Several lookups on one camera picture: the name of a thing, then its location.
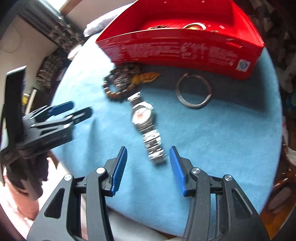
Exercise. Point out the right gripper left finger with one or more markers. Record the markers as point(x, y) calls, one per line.
point(59, 218)

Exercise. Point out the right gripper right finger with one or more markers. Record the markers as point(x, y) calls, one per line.
point(236, 217)

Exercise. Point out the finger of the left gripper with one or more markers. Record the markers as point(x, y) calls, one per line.
point(77, 117)
point(61, 107)

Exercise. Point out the dark crystal bead cluster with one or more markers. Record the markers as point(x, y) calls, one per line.
point(121, 77)

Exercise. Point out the silver wrist watch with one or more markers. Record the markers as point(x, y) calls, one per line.
point(143, 120)

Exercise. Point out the gold pendant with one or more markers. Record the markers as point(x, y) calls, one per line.
point(145, 78)

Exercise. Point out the light blue table cloth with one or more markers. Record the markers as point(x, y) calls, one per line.
point(224, 126)

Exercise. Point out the white lace folded cloth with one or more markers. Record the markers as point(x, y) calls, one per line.
point(101, 22)

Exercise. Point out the red metal tin box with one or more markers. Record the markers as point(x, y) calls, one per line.
point(150, 32)

